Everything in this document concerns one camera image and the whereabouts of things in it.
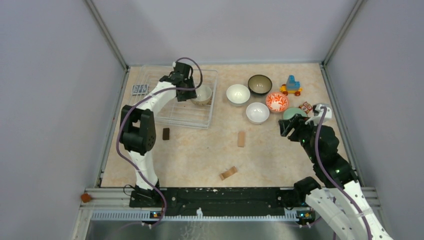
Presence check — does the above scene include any mint green bowl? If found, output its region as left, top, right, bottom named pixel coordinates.
left=282, top=107, right=308, bottom=120

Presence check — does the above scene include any white orange patterned bowl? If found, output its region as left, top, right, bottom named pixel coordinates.
left=265, top=92, right=290, bottom=113

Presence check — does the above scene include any beige leaf pattern bowl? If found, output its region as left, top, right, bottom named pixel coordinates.
left=190, top=85, right=213, bottom=106

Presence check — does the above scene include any plain white bowl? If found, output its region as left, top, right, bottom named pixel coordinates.
left=245, top=102, right=270, bottom=125

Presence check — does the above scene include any dark bowl cream inside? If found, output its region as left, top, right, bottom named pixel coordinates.
left=247, top=74, right=273, bottom=96

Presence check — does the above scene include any white footed bowl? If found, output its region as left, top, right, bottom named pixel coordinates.
left=226, top=84, right=251, bottom=107

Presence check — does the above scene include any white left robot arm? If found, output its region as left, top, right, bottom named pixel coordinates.
left=116, top=62, right=197, bottom=191

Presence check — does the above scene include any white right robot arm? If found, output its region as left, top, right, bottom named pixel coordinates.
left=278, top=114, right=391, bottom=240

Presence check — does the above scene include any red owl number toy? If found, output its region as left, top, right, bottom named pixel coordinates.
left=298, top=101, right=313, bottom=114

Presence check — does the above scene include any toy brick car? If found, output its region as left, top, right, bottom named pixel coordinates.
left=279, top=75, right=303, bottom=97

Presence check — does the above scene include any blue playing card box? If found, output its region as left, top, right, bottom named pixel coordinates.
left=131, top=84, right=149, bottom=96

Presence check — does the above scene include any light wooden block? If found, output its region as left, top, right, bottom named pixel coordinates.
left=237, top=131, right=246, bottom=148

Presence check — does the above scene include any dark brown wooden block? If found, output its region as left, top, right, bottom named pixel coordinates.
left=162, top=127, right=170, bottom=141

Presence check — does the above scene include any arched wooden block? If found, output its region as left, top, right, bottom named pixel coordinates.
left=219, top=166, right=238, bottom=181

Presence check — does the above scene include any small orange block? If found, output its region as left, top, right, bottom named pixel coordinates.
left=80, top=193, right=92, bottom=203

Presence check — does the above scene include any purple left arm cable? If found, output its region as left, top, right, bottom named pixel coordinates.
left=115, top=57, right=204, bottom=228

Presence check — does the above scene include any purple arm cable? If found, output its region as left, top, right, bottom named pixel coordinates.
left=115, top=57, right=204, bottom=228
left=312, top=105, right=374, bottom=240

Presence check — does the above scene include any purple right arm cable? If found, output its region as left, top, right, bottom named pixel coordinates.
left=312, top=105, right=374, bottom=240

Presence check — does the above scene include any white wire dish rack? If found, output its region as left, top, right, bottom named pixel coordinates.
left=122, top=65, right=219, bottom=129

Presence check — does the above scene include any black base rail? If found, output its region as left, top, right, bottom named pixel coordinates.
left=129, top=187, right=316, bottom=222

